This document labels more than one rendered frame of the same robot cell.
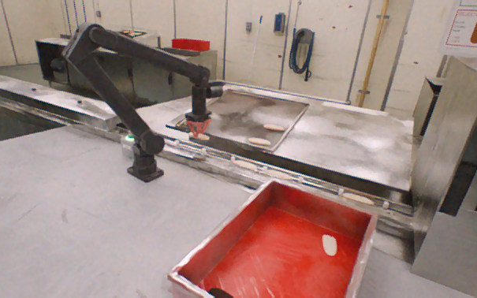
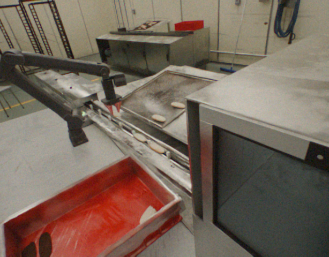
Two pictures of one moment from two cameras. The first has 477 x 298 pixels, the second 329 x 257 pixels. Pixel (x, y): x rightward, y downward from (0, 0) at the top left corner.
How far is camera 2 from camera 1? 62 cm
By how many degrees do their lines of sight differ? 25
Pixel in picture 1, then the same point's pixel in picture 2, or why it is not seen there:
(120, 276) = (11, 211)
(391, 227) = not seen: hidden behind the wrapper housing
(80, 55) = (4, 72)
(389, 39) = not seen: outside the picture
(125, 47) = (35, 62)
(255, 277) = (77, 230)
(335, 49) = (324, 6)
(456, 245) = (212, 249)
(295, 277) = (101, 236)
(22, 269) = not seen: outside the picture
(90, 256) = (8, 195)
